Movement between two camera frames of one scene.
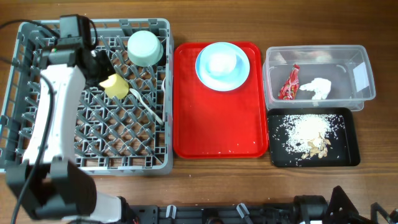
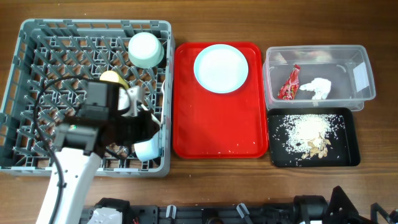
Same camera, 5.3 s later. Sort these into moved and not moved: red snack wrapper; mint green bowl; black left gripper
Moved: black left gripper
Not moved: red snack wrapper; mint green bowl
